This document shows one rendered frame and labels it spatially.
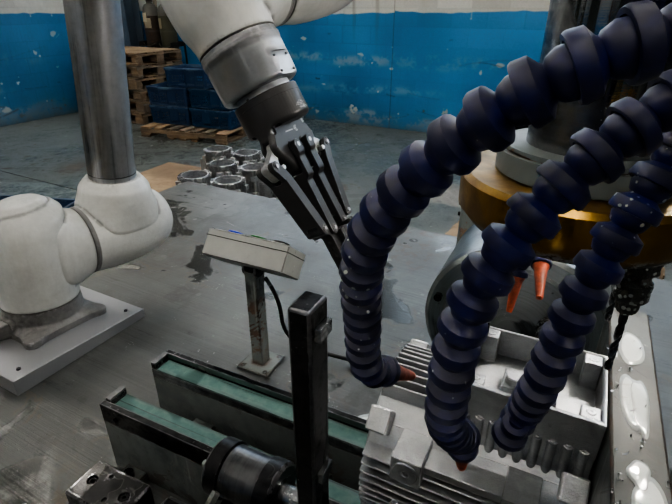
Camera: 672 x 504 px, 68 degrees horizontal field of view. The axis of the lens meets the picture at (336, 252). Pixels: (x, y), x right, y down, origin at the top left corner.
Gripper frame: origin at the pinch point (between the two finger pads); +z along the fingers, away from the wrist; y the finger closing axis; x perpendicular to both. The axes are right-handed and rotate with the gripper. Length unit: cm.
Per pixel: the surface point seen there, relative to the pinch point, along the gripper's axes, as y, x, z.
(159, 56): 478, 444, -217
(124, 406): -11.3, 39.9, 7.6
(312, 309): -20.4, -9.0, -2.3
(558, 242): -15.0, -25.3, -0.1
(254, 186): 188, 164, -12
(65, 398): -7, 66, 6
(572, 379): -2.3, -18.9, 19.1
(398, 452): -15.0, -5.2, 15.7
